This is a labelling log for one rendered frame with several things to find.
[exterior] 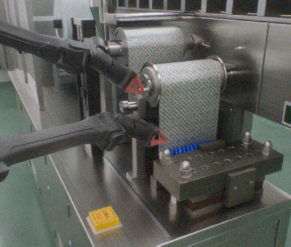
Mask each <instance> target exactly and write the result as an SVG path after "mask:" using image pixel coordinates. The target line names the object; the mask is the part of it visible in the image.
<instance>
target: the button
mask: <svg viewBox="0 0 291 247"><path fill-rule="evenodd" d="M89 219H90V220H91V222H92V225H93V227H94V228H95V230H96V232H98V231H101V230H105V229H108V228H111V227H113V226H118V225H119V218H118V217H117V215H116V213H115V212H114V211H113V209H112V208H111V206H109V207H106V208H102V209H98V210H95V211H92V212H89Z"/></svg>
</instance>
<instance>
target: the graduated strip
mask: <svg viewBox="0 0 291 247"><path fill-rule="evenodd" d="M102 159H103V160H104V161H105V162H106V164H107V165H108V166H109V167H110V169H111V170H112V171H113V173H114V174H115V175H116V176H117V177H118V179H119V180H120V181H121V182H122V183H123V185H124V187H126V188H127V190H128V191H129V192H130V194H131V195H132V196H133V197H134V199H135V200H136V201H137V203H138V204H139V205H140V206H141V208H143V210H144V211H145V212H146V213H147V215H148V216H149V217H150V218H151V220H152V221H153V222H154V223H155V225H156V226H157V227H158V229H159V230H160V231H161V232H162V234H163V235H164V236H165V238H166V239H169V238H172V237H174V236H173V235H172V233H170V232H169V230H168V229H167V228H166V226H165V225H164V224H163V223H162V222H161V220H160V219H158V217H157V216H156V215H155V214H154V212H153V211H152V210H151V209H150V207H148V205H147V204H146V203H145V201H144V200H143V199H142V198H141V197H140V195H139V194H137V191H135V190H134V188H133V187H132V186H131V185H130V184H129V182H128V181H127V180H126V179H125V178H124V177H123V175H122V174H121V173H120V172H119V171H118V170H117V168H116V167H115V166H114V165H113V163H112V162H111V161H110V159H108V157H107V156H104V157H102Z"/></svg>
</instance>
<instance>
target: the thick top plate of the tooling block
mask: <svg viewBox="0 0 291 247"><path fill-rule="evenodd" d="M262 146H264V144H262V143H260V142H258V141H256V140H253V139H252V144H245V143H242V139H241V140H235V141H232V142H228V143H225V146H223V147H220V148H216V149H213V150H208V151H204V152H202V151H200V150H198V149H196V150H194V151H190V152H186V153H180V154H177V155H174V156H171V161H172V163H171V164H169V165H164V164H162V163H161V162H160V161H161V159H154V174H153V176H154V177H155V178H156V179H157V180H158V181H159V182H160V183H161V184H162V185H163V186H164V187H165V188H166V189H167V190H168V191H169V192H170V193H171V194H172V195H173V196H174V197H175V198H176V199H177V200H178V201H179V202H180V201H185V200H187V199H189V198H194V197H196V196H199V195H204V194H206V193H209V192H212V191H217V190H219V189H222V188H226V177H227V174H228V173H231V172H234V171H239V170H241V169H245V168H249V167H254V168H256V169H257V171H256V178H259V177H261V176H265V175H269V174H271V173H274V172H279V171H281V170H282V165H283V158H284V154H282V153H280V152H278V151H276V150H274V149H273V151H272V152H273V154H272V155H265V154H262V153H261V150H262ZM183 161H188V162H189V163H190V169H191V174H192V176H191V177H189V178H182V177H180V176H179V173H180V167H181V163H182V162H183Z"/></svg>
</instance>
